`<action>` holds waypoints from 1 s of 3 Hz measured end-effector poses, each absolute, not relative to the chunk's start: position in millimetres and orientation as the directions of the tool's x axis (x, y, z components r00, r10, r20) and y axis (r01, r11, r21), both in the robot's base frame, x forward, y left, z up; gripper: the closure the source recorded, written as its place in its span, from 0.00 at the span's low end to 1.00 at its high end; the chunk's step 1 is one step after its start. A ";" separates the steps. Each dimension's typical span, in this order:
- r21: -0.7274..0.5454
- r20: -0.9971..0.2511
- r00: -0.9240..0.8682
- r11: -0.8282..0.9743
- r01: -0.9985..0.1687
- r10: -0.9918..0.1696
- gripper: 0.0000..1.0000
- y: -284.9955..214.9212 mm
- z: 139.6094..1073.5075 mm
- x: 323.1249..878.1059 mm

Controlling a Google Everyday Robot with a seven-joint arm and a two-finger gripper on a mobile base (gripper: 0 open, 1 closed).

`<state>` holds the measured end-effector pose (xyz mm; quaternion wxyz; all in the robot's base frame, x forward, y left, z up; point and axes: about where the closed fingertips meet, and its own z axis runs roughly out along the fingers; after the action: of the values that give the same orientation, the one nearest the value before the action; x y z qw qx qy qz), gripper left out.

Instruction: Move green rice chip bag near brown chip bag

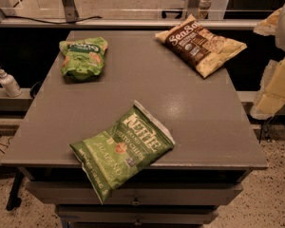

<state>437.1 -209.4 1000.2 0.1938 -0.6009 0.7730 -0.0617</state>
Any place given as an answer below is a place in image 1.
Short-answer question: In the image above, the metal frame post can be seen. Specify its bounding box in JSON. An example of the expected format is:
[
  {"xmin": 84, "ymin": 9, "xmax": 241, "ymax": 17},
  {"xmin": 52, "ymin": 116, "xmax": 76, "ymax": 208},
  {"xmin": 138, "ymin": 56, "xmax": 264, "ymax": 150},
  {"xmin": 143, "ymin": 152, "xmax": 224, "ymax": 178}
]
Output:
[{"xmin": 62, "ymin": 0, "xmax": 79, "ymax": 23}]

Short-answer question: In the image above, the white pump bottle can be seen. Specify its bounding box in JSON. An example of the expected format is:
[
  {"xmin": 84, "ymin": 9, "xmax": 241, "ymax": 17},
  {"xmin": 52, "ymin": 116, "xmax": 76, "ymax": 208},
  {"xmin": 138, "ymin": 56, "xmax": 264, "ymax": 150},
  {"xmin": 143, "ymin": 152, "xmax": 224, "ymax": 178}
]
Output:
[{"xmin": 0, "ymin": 67, "xmax": 22, "ymax": 98}]

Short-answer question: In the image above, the green rice chip bag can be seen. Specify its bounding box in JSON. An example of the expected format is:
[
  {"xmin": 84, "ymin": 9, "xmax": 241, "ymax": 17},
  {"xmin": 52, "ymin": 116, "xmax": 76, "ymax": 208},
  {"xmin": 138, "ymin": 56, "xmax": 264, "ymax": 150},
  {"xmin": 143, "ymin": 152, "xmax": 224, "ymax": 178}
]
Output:
[{"xmin": 59, "ymin": 37, "xmax": 108, "ymax": 82}]

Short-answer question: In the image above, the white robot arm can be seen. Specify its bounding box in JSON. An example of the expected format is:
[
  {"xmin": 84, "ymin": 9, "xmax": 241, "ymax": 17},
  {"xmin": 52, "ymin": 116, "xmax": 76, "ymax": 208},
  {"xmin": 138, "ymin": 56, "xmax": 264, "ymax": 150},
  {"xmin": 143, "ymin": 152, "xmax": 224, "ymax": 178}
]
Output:
[{"xmin": 250, "ymin": 4, "xmax": 285, "ymax": 120}]

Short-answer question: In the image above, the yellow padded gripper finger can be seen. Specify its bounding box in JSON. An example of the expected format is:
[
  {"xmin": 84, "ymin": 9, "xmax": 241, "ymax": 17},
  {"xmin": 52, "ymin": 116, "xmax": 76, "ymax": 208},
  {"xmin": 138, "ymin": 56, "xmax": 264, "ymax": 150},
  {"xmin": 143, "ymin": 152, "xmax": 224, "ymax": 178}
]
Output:
[
  {"xmin": 254, "ymin": 8, "xmax": 282, "ymax": 36},
  {"xmin": 250, "ymin": 57, "xmax": 285, "ymax": 120}
]

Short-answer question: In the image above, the green Kettle jalapeno chip bag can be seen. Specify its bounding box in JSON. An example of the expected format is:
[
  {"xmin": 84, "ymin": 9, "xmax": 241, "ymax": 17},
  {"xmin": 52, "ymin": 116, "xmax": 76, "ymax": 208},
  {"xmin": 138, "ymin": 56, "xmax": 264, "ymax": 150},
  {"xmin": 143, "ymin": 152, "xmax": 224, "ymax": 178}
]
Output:
[{"xmin": 70, "ymin": 102, "xmax": 175, "ymax": 202}]

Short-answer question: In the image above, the brown sea salt chip bag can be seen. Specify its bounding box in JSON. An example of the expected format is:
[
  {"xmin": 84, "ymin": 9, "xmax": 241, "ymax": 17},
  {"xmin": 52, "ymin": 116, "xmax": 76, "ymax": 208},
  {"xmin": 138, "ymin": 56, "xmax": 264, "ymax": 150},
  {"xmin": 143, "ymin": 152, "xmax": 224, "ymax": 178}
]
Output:
[{"xmin": 155, "ymin": 15, "xmax": 247, "ymax": 78}]

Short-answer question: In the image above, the black cable on ledge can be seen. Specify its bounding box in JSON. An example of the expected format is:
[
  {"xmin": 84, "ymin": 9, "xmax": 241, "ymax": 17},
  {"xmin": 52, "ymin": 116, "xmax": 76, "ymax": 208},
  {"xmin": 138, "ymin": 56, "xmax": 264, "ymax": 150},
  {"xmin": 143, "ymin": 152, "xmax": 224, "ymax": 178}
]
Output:
[{"xmin": 0, "ymin": 0, "xmax": 103, "ymax": 25}]

